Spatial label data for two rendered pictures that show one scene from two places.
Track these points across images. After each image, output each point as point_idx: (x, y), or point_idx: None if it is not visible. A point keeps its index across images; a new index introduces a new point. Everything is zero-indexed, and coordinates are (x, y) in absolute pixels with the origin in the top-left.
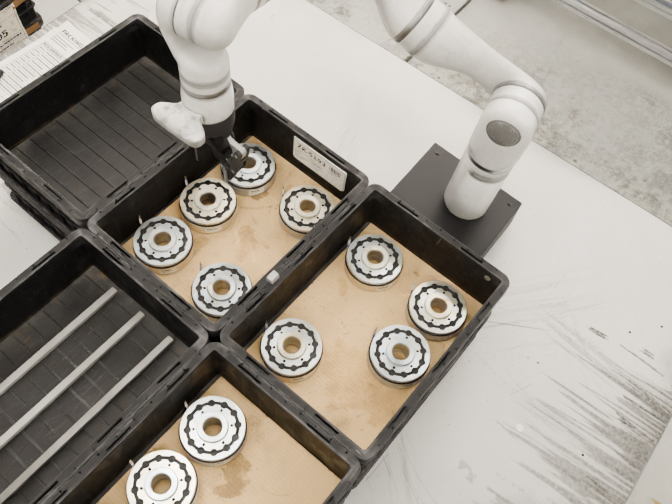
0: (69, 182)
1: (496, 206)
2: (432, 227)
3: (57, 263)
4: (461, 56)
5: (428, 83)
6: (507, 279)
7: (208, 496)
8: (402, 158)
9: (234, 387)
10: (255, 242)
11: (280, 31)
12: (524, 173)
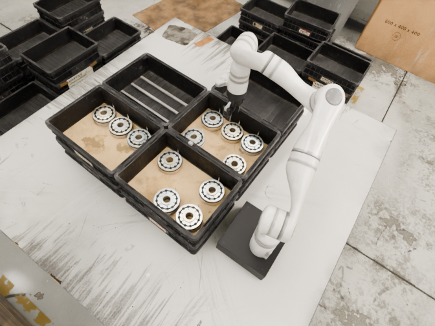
0: None
1: (260, 262)
2: (221, 204)
3: (195, 86)
4: (290, 181)
5: (342, 239)
6: (195, 237)
7: (117, 141)
8: None
9: None
10: (218, 150)
11: (349, 168)
12: (295, 291)
